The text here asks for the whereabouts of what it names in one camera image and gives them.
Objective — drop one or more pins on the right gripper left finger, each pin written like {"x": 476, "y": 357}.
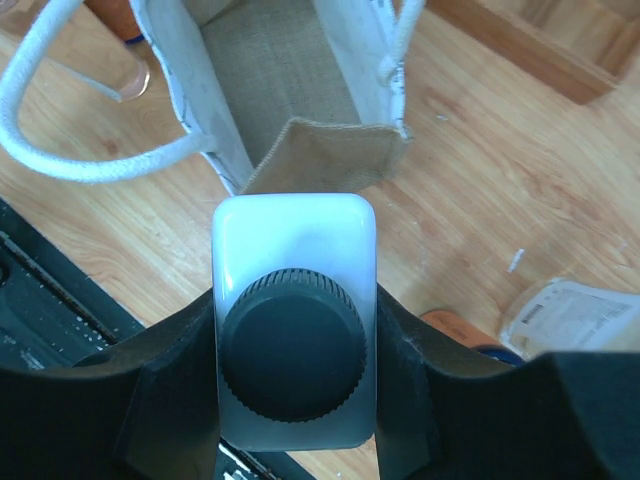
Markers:
{"x": 146, "y": 408}

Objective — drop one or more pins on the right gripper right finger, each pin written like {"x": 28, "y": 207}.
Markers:
{"x": 445, "y": 411}

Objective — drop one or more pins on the blue spray bottle orange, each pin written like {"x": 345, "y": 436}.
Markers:
{"x": 462, "y": 331}

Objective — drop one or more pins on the white bottle grey cap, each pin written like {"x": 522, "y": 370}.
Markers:
{"x": 295, "y": 292}

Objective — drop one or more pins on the wooden compartment tray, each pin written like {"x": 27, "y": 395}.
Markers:
{"x": 580, "y": 49}

